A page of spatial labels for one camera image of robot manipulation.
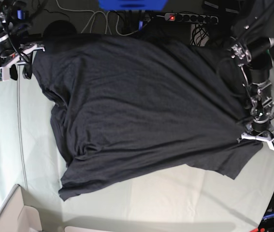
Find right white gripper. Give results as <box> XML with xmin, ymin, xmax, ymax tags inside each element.
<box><xmin>0</xmin><ymin>42</ymin><xmax>45</xmax><ymax>80</ymax></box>

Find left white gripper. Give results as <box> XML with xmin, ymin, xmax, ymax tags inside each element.
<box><xmin>236</xmin><ymin>110</ymin><xmax>274</xmax><ymax>151</ymax></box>

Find black t-shirt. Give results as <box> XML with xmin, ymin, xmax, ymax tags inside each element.
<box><xmin>32</xmin><ymin>31</ymin><xmax>262</xmax><ymax>200</ymax></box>

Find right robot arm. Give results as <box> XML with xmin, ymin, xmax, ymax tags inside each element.
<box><xmin>0</xmin><ymin>0</ymin><xmax>47</xmax><ymax>82</ymax></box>

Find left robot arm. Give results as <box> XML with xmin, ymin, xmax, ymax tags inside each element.
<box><xmin>226</xmin><ymin>0</ymin><xmax>274</xmax><ymax>150</ymax></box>

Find green table cloth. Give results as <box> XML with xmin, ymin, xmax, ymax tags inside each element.
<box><xmin>0</xmin><ymin>67</ymin><xmax>274</xmax><ymax>232</ymax></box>

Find blue box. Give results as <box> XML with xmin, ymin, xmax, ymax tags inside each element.
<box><xmin>98</xmin><ymin>0</ymin><xmax>167</xmax><ymax>11</ymax></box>

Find cardboard box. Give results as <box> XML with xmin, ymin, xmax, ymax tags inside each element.
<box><xmin>0</xmin><ymin>184</ymin><xmax>43</xmax><ymax>232</ymax></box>

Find white power strip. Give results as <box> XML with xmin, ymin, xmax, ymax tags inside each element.
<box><xmin>164</xmin><ymin>13</ymin><xmax>219</xmax><ymax>25</ymax></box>

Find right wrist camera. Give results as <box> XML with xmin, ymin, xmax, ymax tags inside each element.
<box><xmin>0</xmin><ymin>67</ymin><xmax>10</xmax><ymax>82</ymax></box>

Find white cable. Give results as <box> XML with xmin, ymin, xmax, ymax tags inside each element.
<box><xmin>54</xmin><ymin>0</ymin><xmax>140</xmax><ymax>36</ymax></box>

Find black cable bundle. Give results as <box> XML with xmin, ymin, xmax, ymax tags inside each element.
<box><xmin>189</xmin><ymin>24</ymin><xmax>212</xmax><ymax>48</ymax></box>

